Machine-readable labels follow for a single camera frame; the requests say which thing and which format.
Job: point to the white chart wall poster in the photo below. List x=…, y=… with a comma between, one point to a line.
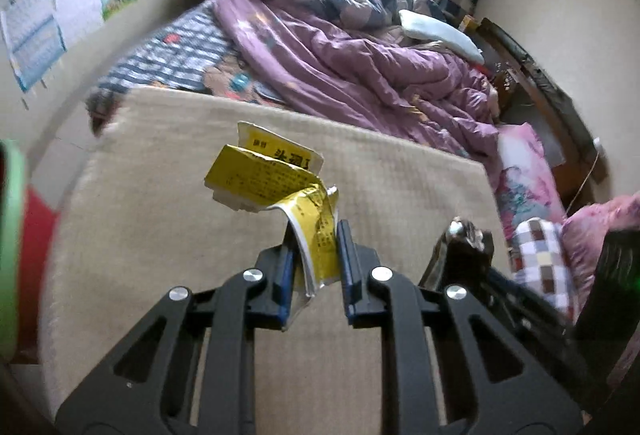
x=77, y=0

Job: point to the checkered cloth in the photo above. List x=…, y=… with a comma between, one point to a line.
x=537, y=255

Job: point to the green bin with red lining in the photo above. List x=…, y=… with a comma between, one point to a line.
x=12, y=240

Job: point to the pink printed pillow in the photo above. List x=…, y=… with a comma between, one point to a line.
x=525, y=180

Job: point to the yellow paper packet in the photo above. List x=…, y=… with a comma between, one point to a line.
x=280, y=175

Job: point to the blue chart wall poster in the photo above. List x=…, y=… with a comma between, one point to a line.
x=32, y=35

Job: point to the white pillow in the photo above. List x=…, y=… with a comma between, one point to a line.
x=440, y=32

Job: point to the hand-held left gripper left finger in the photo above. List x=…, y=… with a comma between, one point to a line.
x=285, y=282

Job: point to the small yellow box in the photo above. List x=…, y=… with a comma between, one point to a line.
x=467, y=23

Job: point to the plain pink pillow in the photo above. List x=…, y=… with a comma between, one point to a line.
x=600, y=220

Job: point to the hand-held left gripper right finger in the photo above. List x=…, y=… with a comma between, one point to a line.
x=349, y=282

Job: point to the blue plaid bed sheet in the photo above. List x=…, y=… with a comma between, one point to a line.
x=165, y=55

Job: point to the wooden headboard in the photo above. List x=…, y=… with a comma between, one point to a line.
x=545, y=90

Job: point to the beige woven mat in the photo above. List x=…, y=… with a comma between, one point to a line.
x=175, y=215

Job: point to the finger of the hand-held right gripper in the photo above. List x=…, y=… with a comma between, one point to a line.
x=520, y=305

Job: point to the purple quilt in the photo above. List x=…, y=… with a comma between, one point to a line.
x=350, y=75

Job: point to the silver foil wrapper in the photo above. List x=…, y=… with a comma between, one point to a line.
x=467, y=232

